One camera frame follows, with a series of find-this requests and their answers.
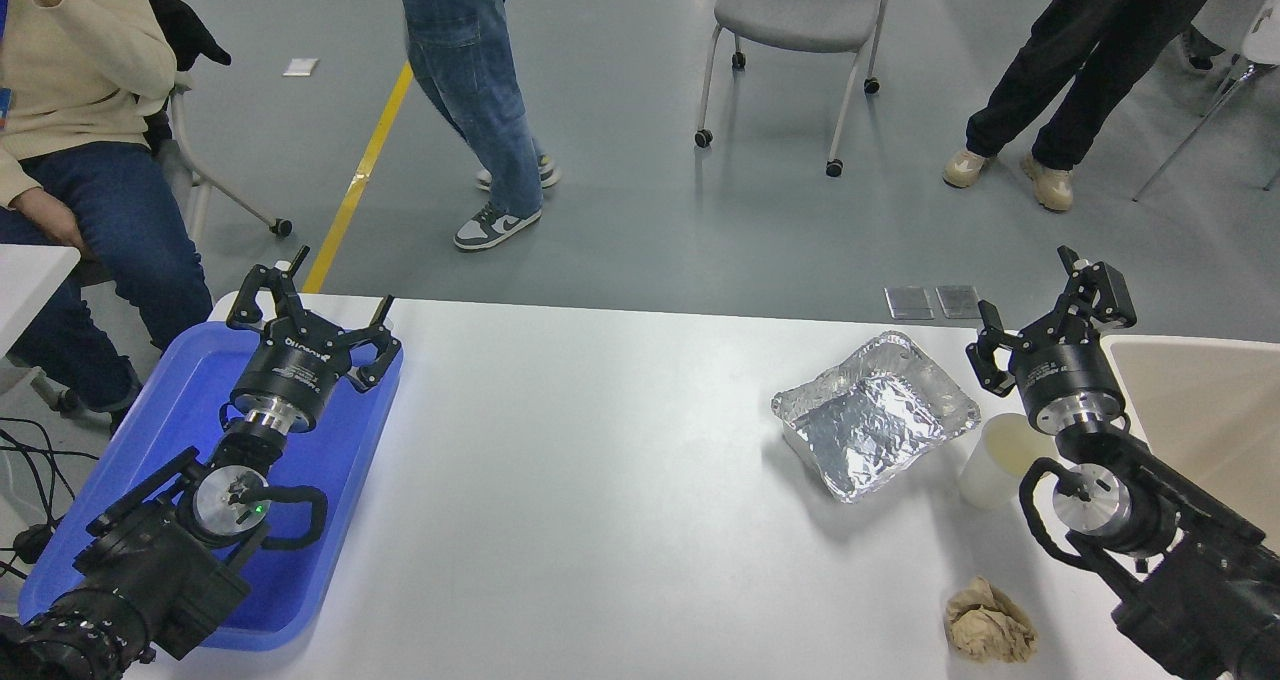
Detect white wheeled office chair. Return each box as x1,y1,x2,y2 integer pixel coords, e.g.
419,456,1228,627
5,75,294,416

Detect silver foil tray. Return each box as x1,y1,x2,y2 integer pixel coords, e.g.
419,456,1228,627
771,331,982,504

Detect seated person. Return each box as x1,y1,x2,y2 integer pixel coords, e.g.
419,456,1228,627
0,0,214,433

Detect black jacket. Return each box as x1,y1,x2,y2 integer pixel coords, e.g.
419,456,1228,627
130,0,233,151

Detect grey wheeled chair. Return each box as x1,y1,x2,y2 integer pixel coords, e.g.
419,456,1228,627
694,0,899,178

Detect small white table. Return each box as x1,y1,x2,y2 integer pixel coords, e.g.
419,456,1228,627
0,245,81,361

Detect crumpled tan paper ball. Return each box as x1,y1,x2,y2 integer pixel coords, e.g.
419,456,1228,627
944,575,1038,663

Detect black floor cables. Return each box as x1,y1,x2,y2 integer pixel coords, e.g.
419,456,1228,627
0,418,101,581

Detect large pale bin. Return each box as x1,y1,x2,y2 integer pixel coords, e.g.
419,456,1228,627
1100,335,1280,551

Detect person in blue trousers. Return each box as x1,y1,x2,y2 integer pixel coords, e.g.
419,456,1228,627
388,0,561,252

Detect white chair with metal legs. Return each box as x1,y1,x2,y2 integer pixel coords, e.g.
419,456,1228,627
1132,0,1280,202

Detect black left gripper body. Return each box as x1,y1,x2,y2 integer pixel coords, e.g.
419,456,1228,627
232,322,351,431

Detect person in black trousers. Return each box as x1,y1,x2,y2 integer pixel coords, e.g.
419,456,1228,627
942,0,1241,213

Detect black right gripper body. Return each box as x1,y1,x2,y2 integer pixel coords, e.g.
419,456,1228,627
1008,342,1127,436

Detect white paper cup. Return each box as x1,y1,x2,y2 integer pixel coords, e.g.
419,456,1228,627
958,413,1059,511

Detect blue plastic tray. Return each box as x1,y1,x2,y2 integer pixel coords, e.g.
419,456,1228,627
18,321,404,653

